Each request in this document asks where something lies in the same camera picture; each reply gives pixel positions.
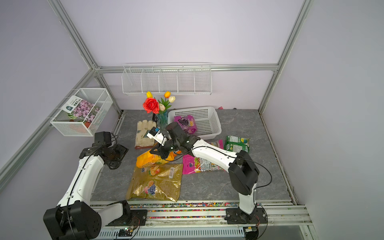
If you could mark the white wire wall shelf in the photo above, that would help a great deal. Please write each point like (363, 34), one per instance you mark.
(185, 78)

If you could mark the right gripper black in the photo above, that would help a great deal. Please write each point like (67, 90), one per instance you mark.
(160, 150)

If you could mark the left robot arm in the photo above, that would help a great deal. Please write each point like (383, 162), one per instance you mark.
(73, 218)

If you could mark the white wire side basket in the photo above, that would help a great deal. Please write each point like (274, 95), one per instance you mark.
(75, 128)

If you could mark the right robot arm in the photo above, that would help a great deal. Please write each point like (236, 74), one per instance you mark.
(242, 170)

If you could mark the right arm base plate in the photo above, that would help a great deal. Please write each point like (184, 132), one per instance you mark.
(238, 217)

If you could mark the gold candy bag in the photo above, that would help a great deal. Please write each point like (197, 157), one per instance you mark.
(156, 182)

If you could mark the pink fruit candy bag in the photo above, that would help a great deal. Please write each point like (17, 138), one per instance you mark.
(193, 165)

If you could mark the yellow orange candy bag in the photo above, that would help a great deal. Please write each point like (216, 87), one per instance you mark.
(147, 159)

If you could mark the purple flower seed packet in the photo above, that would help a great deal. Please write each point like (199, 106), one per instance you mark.
(80, 109)

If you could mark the glass vase with flowers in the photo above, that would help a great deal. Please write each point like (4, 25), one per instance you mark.
(159, 108)

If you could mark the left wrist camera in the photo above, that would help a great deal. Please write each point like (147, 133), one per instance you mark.
(102, 139)

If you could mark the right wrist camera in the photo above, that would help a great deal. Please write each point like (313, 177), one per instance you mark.
(172, 131)

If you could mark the cream work glove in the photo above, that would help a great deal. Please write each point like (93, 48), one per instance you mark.
(142, 140)

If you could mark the aluminium mounting rail frame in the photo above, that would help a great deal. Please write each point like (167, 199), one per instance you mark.
(206, 220)

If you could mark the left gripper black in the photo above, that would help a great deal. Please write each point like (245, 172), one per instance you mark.
(123, 150)

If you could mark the white plastic basket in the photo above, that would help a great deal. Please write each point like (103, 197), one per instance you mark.
(206, 118)

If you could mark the green candy packet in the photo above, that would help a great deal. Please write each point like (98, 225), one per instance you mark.
(237, 144)

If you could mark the purple grape candy bag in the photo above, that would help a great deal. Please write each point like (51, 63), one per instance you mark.
(187, 123)

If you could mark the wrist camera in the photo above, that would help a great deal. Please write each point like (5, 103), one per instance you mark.
(172, 131)
(102, 139)

